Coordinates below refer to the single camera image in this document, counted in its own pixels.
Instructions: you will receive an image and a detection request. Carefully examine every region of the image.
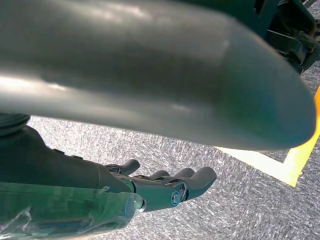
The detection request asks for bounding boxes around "yellow floor tape square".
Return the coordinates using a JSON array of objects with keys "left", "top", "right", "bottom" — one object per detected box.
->
[{"left": 214, "top": 86, "right": 320, "bottom": 188}]

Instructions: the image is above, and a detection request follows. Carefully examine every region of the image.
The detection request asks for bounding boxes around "black robot foot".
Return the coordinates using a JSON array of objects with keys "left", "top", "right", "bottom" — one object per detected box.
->
[{"left": 254, "top": 0, "right": 320, "bottom": 74}]

